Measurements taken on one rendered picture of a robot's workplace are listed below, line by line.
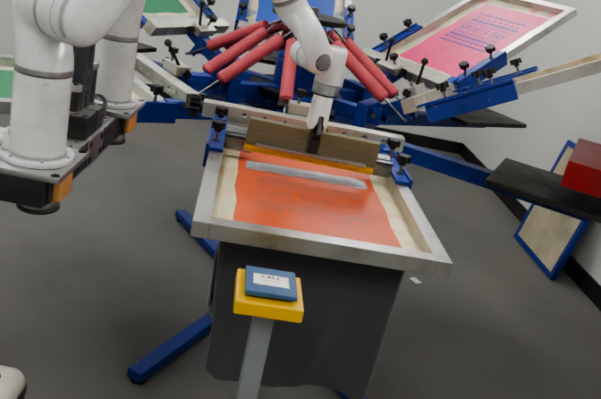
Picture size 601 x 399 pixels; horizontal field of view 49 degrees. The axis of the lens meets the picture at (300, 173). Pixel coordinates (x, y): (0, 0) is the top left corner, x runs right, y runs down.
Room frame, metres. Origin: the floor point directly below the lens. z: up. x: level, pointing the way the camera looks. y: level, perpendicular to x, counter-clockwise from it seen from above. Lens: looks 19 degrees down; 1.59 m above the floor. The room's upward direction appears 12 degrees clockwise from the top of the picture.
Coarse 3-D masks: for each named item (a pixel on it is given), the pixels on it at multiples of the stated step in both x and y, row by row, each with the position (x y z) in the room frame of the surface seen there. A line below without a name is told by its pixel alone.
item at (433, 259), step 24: (216, 168) 1.64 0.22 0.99; (408, 192) 1.79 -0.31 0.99; (408, 216) 1.65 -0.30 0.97; (216, 240) 1.30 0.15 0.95; (240, 240) 1.31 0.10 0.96; (264, 240) 1.32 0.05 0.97; (288, 240) 1.32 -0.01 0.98; (312, 240) 1.33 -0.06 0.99; (336, 240) 1.36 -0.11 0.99; (432, 240) 1.48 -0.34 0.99; (384, 264) 1.35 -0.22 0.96; (408, 264) 1.36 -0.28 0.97; (432, 264) 1.36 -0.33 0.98
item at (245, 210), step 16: (240, 160) 1.85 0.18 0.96; (256, 160) 1.88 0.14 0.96; (272, 160) 1.92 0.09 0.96; (288, 160) 1.95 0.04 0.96; (240, 176) 1.72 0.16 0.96; (256, 176) 1.75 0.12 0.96; (272, 176) 1.78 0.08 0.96; (288, 176) 1.80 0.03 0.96; (240, 192) 1.60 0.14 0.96; (240, 208) 1.50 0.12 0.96; (256, 208) 1.52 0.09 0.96; (272, 224) 1.45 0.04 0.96; (288, 224) 1.47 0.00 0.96; (304, 224) 1.49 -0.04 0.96
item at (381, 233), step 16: (352, 176) 1.93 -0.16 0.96; (368, 176) 1.97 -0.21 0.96; (368, 192) 1.82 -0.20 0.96; (368, 208) 1.69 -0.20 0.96; (384, 208) 1.71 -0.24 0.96; (320, 224) 1.51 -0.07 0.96; (336, 224) 1.53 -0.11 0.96; (384, 224) 1.60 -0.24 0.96; (368, 240) 1.48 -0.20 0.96; (384, 240) 1.50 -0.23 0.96
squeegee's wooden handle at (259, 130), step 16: (256, 128) 1.80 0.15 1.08; (272, 128) 1.81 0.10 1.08; (288, 128) 1.81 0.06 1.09; (304, 128) 1.82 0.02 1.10; (272, 144) 1.81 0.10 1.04; (288, 144) 1.81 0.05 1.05; (304, 144) 1.82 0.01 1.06; (320, 144) 1.82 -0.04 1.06; (336, 144) 1.83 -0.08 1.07; (352, 144) 1.84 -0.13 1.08; (368, 144) 1.84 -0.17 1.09; (352, 160) 1.84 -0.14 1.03; (368, 160) 1.84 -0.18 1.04
